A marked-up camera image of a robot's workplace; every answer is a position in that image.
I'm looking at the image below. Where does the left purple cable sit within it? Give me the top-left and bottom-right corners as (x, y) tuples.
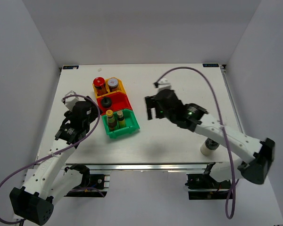
(0, 94), (101, 223)

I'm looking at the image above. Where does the right blue table sticker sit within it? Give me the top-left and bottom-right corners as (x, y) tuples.
(202, 64), (219, 68)

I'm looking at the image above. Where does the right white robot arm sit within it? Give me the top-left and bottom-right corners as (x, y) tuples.
(145, 89), (275, 188)

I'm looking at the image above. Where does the left blue table sticker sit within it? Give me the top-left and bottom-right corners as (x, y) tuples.
(62, 65), (79, 70)

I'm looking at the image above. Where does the yellow plastic bin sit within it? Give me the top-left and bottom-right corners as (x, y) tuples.
(92, 78), (126, 98)

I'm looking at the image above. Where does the blue table sticker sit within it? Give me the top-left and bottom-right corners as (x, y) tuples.
(202, 64), (219, 68)
(62, 65), (79, 70)

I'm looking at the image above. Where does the aluminium table frame rail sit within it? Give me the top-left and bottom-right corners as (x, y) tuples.
(63, 162), (241, 171)

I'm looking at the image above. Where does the black lid white spice jar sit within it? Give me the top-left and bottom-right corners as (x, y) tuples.
(200, 138), (219, 156)

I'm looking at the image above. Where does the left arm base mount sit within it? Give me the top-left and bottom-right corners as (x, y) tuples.
(64, 164), (110, 198)

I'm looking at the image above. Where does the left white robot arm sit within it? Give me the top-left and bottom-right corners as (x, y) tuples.
(9, 101), (100, 226)

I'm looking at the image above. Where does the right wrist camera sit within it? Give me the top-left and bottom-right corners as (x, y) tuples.
(154, 78), (172, 91)

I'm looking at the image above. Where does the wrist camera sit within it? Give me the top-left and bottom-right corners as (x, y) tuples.
(154, 78), (172, 91)
(61, 90), (79, 111)

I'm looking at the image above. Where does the red plastic bin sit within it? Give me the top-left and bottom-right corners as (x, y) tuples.
(97, 92), (133, 115)

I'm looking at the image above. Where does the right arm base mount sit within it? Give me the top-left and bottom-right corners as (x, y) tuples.
(184, 162), (232, 200)

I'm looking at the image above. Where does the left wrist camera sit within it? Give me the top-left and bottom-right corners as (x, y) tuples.
(61, 90), (79, 111)

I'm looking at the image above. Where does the red lid chili sauce jar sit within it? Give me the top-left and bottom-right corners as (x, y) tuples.
(93, 77), (107, 96)

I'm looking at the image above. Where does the green label sauce bottle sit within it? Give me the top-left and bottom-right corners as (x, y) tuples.
(106, 110), (118, 131)

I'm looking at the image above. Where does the black lid spice grinder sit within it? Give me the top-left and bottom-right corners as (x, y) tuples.
(101, 96), (112, 111)

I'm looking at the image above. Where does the green plastic bin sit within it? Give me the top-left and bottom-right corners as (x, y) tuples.
(102, 109), (140, 138)

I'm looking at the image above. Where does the white lid sauce jar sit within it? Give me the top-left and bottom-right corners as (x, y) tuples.
(108, 78), (119, 92)

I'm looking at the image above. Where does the yellow label small bottle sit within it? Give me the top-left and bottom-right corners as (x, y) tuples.
(117, 111), (126, 129)

